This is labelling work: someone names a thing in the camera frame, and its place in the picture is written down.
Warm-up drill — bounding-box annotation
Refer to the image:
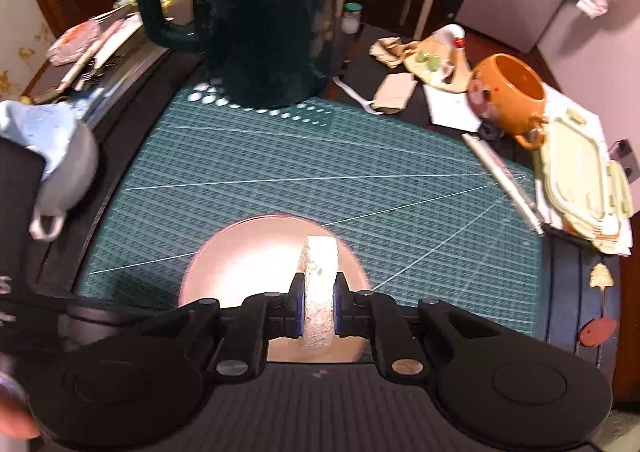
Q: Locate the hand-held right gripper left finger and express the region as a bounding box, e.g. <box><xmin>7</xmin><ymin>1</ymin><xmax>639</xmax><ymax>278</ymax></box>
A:
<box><xmin>165</xmin><ymin>273</ymin><xmax>306</xmax><ymax>379</ymax></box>

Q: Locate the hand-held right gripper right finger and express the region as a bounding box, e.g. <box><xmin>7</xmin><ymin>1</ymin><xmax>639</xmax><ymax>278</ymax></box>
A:
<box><xmin>334</xmin><ymin>273</ymin><xmax>501</xmax><ymax>379</ymax></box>

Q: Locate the round porous sponge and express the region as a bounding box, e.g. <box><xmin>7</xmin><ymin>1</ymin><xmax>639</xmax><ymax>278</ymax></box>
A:
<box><xmin>298</xmin><ymin>235</ymin><xmax>340</xmax><ymax>350</ymax></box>

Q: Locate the person's left hand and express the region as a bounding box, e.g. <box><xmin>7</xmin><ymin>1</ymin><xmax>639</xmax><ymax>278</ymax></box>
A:
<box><xmin>0</xmin><ymin>382</ymin><xmax>41</xmax><ymax>440</ymax></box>

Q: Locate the green cutting mat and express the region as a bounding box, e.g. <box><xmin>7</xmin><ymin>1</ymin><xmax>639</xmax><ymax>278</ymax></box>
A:
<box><xmin>75</xmin><ymin>82</ymin><xmax>545</xmax><ymax>339</ymax></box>

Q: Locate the beige stick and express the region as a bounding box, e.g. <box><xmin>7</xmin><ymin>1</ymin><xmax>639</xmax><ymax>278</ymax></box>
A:
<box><xmin>56</xmin><ymin>19</ymin><xmax>132</xmax><ymax>93</ymax></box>

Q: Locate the plastic-wrapped package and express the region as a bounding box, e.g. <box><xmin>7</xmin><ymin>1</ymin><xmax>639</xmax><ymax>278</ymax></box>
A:
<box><xmin>47</xmin><ymin>22</ymin><xmax>102</xmax><ymax>66</ymax></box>

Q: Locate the white pen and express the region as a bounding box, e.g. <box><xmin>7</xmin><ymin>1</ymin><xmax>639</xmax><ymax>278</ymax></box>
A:
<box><xmin>461</xmin><ymin>132</ymin><xmax>546</xmax><ymax>237</ymax></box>

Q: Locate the white paper sheet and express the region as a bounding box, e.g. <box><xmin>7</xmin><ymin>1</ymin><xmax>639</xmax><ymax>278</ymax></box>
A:
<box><xmin>422</xmin><ymin>82</ymin><xmax>485</xmax><ymax>133</ymax></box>

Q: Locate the crumpled beige cloth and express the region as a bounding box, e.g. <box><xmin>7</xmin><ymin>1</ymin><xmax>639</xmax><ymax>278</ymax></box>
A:
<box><xmin>369</xmin><ymin>36</ymin><xmax>417</xmax><ymax>68</ymax></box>

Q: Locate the brown oval ornament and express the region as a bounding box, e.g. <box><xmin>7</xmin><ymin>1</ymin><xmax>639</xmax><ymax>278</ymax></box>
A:
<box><xmin>579</xmin><ymin>317</ymin><xmax>617</xmax><ymax>348</ymax></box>

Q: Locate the gold leaf ornament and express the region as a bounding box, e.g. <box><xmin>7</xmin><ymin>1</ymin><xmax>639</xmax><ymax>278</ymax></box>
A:
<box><xmin>590</xmin><ymin>263</ymin><xmax>614</xmax><ymax>291</ymax></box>

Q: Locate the white cone ornament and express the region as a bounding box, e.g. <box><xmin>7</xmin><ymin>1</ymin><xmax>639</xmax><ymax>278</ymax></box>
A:
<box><xmin>402</xmin><ymin>24</ymin><xmax>472</xmax><ymax>94</ymax></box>

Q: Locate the orange face mug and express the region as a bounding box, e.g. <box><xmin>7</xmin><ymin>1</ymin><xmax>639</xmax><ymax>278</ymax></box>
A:
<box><xmin>467</xmin><ymin>53</ymin><xmax>549</xmax><ymax>151</ymax></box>

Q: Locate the light green container lid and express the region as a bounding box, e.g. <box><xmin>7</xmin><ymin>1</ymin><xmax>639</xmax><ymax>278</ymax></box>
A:
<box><xmin>531</xmin><ymin>110</ymin><xmax>636</xmax><ymax>253</ymax></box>

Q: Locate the small green-lidded jar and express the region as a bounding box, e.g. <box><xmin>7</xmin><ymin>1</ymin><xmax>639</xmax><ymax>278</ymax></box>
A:
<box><xmin>341</xmin><ymin>2</ymin><xmax>364</xmax><ymax>35</ymax></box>

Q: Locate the dark green kettle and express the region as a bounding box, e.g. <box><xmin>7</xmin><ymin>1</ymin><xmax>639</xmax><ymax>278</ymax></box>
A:
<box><xmin>122</xmin><ymin>0</ymin><xmax>347</xmax><ymax>108</ymax></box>

